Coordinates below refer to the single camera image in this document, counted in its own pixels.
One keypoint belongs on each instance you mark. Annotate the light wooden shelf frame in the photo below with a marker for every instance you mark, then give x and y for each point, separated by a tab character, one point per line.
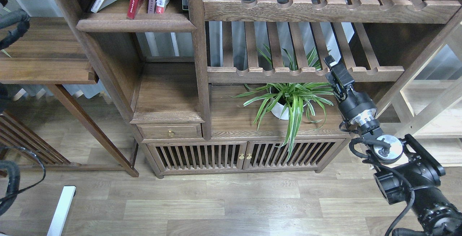
429	106

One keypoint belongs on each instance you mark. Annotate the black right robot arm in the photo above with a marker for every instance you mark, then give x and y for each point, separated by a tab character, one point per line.
405	170

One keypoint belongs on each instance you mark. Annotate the dark wooden side table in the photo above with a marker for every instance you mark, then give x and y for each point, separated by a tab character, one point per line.
50	55

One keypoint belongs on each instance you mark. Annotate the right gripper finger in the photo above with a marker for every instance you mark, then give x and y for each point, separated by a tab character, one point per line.
330	62

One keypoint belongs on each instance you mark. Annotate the dark wooden bookshelf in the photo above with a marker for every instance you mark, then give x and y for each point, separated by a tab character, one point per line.
175	76

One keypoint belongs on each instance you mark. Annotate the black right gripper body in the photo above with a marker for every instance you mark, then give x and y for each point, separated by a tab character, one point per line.
357	108

